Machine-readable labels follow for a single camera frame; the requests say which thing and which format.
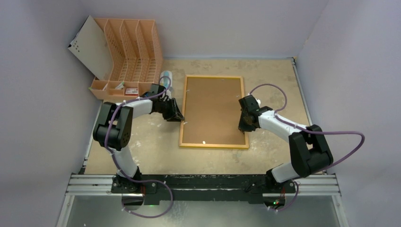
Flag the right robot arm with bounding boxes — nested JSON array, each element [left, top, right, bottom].
[[238, 95, 333, 192]]

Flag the green white pen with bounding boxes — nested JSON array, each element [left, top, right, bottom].
[[115, 82, 124, 89]]

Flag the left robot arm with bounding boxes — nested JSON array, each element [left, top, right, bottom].
[[93, 84, 184, 193]]

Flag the yellow wooden picture frame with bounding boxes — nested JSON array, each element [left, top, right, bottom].
[[179, 75, 250, 150]]

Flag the orange plastic desk organizer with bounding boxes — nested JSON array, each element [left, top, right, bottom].
[[89, 18, 164, 102]]

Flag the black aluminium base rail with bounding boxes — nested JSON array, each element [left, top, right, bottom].
[[66, 174, 340, 205]]

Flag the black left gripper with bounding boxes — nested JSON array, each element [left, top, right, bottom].
[[155, 98, 183, 122]]

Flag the white perforated paper sheet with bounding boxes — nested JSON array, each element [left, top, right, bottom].
[[68, 16, 113, 80]]

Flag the red white small box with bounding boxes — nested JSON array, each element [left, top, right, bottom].
[[125, 87, 139, 96]]

